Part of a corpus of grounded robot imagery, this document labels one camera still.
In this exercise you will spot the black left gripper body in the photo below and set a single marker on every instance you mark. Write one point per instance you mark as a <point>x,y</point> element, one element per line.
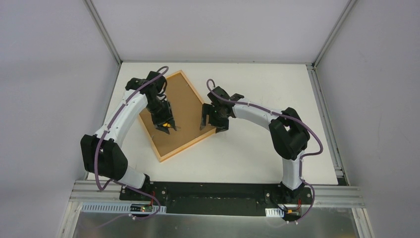
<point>163,119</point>

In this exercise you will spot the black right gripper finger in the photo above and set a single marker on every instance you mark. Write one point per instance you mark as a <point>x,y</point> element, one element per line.
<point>205,115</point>
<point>222,125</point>

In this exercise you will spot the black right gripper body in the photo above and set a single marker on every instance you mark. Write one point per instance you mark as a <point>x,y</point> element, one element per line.
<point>212,114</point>

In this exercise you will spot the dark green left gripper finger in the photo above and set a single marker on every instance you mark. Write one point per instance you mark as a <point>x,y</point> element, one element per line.
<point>170,124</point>
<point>161,127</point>

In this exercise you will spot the yellow wooden picture frame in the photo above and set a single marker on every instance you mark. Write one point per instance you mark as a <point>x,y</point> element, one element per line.
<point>197,95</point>

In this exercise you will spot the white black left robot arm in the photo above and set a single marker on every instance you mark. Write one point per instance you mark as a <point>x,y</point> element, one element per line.
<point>101,152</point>

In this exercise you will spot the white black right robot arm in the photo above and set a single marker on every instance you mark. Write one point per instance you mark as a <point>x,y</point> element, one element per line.
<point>289,137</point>

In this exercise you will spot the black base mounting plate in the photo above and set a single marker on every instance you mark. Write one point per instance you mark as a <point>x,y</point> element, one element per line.
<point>226,199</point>

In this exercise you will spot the aluminium corner profile left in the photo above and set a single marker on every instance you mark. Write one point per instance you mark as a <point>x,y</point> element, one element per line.
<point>102,30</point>

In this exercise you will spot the aluminium corner profile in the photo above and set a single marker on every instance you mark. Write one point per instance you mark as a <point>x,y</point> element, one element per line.
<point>319,70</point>
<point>102,30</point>

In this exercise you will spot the aluminium corner profile right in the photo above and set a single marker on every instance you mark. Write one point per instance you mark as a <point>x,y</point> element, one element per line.
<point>319,70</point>

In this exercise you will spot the white slotted cable duct left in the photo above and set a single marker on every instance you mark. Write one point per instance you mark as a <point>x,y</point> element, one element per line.
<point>122,208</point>

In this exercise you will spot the white slotted cable duct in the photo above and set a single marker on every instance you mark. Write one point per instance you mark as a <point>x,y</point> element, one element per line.
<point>274,212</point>
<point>122,208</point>

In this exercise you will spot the white slotted cable duct right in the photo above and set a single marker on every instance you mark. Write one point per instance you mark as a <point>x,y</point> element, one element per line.
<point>274,212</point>

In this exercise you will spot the aluminium front table rail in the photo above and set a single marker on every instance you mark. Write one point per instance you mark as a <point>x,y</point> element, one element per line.
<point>325,195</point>

